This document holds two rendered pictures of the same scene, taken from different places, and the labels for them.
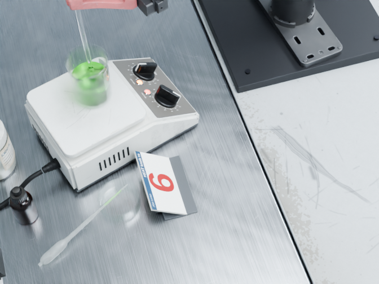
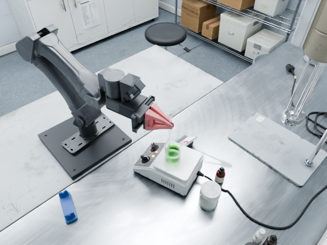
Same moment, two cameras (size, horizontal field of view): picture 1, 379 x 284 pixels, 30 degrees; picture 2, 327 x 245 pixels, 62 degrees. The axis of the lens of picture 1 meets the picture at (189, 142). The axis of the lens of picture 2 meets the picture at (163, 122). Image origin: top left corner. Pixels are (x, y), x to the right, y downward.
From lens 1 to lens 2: 0.99 m
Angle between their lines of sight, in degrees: 65
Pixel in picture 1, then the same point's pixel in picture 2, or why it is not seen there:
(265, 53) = (112, 136)
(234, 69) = (123, 142)
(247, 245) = (188, 121)
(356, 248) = (172, 100)
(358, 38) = not seen: hidden behind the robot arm
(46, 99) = (184, 172)
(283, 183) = not seen: hidden behind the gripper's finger
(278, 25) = (98, 134)
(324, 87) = (118, 120)
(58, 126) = (192, 162)
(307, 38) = (101, 125)
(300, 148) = not seen: hidden behind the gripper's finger
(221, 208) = (179, 130)
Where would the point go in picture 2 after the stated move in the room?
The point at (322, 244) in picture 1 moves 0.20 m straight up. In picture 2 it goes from (176, 106) to (177, 66)
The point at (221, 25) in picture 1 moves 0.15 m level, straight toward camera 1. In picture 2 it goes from (102, 153) to (142, 141)
